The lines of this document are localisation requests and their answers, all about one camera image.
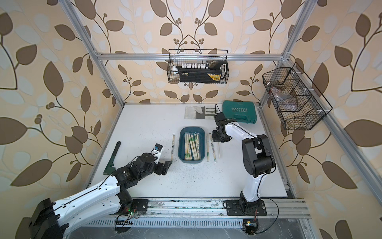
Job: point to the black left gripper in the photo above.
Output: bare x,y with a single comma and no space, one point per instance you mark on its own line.
161,167

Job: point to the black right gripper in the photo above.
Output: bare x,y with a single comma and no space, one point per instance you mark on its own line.
216,139

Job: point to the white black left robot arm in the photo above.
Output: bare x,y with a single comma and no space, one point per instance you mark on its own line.
55,220

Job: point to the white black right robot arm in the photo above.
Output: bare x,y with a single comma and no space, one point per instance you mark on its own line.
258,162

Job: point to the teal plastic storage box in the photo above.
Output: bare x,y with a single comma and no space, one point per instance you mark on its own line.
181,149

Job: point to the black yellow box in basket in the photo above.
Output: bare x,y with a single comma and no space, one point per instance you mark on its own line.
208,73

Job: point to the green plastic tool case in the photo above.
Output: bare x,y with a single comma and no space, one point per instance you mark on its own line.
240,111

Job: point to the grey white work glove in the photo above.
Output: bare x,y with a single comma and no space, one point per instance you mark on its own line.
200,112

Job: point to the green pipe wrench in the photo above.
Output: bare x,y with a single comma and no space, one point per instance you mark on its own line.
110,168

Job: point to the plastic bag in basket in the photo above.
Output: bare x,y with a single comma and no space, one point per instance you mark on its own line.
284,102

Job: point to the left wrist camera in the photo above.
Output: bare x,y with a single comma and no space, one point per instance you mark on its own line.
157,151

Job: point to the black wire basket right wall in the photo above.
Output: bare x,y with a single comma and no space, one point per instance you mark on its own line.
298,102

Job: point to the black wire basket wall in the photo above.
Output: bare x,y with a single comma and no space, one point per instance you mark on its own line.
191,58
298,102

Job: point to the black wire basket back wall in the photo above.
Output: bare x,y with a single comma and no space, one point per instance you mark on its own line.
191,58

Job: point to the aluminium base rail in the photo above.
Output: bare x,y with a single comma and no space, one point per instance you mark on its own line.
187,208

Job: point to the aluminium frame post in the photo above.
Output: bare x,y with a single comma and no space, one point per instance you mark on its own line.
284,57

